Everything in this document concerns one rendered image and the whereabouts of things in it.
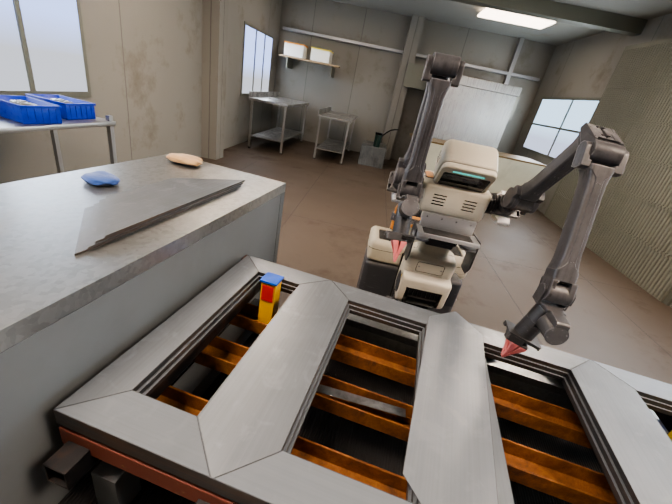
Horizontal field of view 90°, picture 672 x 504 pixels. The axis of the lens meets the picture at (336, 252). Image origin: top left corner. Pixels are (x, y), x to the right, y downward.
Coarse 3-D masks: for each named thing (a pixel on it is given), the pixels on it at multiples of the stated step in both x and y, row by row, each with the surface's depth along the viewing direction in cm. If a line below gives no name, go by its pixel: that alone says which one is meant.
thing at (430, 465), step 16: (416, 448) 70; (432, 448) 70; (416, 464) 66; (432, 464) 67; (448, 464) 68; (464, 464) 68; (432, 480) 64; (448, 480) 65; (464, 480) 65; (480, 480) 66; (464, 496) 63; (480, 496) 63; (496, 496) 64
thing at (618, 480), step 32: (288, 288) 118; (384, 320) 112; (416, 384) 89; (576, 384) 98; (64, 416) 63; (128, 448) 61; (288, 448) 67; (608, 448) 80; (192, 480) 60; (608, 480) 75
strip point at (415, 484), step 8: (408, 480) 63; (416, 480) 64; (416, 488) 62; (424, 488) 63; (432, 488) 63; (416, 496) 61; (424, 496) 61; (432, 496) 62; (440, 496) 62; (448, 496) 62
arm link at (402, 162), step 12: (444, 60) 96; (456, 60) 96; (432, 72) 99; (444, 72) 98; (456, 72) 97; (420, 108) 113; (420, 120) 112; (408, 156) 120; (396, 168) 126; (396, 180) 124
